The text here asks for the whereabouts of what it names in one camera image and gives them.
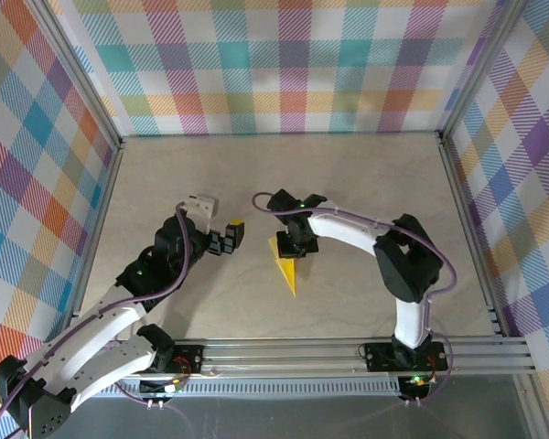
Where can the yellow square paper sheet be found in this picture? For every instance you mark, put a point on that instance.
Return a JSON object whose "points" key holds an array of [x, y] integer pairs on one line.
{"points": [[287, 270]]}

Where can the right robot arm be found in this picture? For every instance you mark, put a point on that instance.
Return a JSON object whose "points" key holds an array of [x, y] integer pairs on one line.
{"points": [[407, 270]]}

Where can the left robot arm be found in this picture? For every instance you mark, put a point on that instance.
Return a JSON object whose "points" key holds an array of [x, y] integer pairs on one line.
{"points": [[96, 329]]}

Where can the small black circuit board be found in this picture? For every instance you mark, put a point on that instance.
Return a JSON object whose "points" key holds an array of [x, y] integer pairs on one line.
{"points": [[174, 388], [416, 382]]}

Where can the grey metal panel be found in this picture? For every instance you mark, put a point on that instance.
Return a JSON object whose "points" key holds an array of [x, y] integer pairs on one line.
{"points": [[302, 418]]}

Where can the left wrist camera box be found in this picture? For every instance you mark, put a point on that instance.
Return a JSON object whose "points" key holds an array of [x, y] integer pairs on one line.
{"points": [[201, 210]]}

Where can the aluminium frame side rail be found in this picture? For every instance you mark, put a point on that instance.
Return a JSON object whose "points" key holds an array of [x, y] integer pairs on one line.
{"points": [[468, 228], [103, 206]]}

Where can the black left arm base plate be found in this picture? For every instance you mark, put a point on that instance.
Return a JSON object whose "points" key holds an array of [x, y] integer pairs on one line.
{"points": [[194, 354]]}

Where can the aluminium frame cross rail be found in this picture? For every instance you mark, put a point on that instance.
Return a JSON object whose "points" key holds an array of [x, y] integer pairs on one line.
{"points": [[279, 356]]}

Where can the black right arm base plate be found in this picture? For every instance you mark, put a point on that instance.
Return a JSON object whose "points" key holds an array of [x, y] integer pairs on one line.
{"points": [[377, 359]]}

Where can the aluminium frame post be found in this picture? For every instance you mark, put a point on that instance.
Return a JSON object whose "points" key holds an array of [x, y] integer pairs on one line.
{"points": [[479, 68], [80, 75]]}

